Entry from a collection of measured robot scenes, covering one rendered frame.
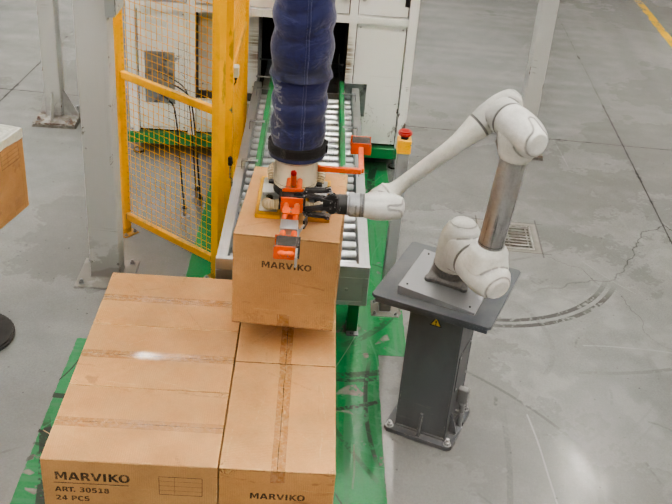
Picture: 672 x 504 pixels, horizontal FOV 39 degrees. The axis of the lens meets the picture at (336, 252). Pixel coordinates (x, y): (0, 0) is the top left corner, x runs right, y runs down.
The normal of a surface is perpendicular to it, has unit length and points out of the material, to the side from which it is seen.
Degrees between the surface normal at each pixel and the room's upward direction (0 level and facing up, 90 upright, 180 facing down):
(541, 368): 0
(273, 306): 90
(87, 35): 90
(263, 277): 90
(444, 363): 90
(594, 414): 0
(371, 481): 0
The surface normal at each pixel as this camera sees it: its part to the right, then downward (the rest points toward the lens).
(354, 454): 0.07, -0.86
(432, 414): -0.40, 0.44
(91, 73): 0.01, 0.50
